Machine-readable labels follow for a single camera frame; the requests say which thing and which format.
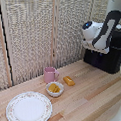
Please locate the wooden post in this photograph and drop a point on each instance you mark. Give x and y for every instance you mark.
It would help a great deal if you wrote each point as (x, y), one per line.
(3, 41)

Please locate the floral rimmed white plate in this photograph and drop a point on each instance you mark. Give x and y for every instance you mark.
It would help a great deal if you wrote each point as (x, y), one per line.
(28, 109)

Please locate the yellow food piece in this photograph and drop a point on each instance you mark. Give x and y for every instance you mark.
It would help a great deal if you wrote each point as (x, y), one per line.
(54, 87)

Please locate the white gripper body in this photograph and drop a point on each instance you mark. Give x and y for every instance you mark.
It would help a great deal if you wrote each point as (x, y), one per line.
(96, 47)

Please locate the pink mug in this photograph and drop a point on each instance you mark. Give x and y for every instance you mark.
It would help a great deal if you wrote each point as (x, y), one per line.
(49, 75)

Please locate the orange bread block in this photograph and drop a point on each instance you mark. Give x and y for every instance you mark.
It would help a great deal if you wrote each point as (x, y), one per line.
(68, 80)

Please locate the small white bowl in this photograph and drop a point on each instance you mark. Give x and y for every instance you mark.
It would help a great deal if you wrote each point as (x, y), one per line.
(55, 92)

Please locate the wide woven screen panel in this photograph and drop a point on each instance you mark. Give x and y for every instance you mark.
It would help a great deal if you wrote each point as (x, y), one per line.
(29, 37)

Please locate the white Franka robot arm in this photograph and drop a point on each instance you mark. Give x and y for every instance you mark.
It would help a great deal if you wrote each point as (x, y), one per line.
(105, 28)

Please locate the black air fryer drawer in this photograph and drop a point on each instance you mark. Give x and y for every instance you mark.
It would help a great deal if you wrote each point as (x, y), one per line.
(96, 60)

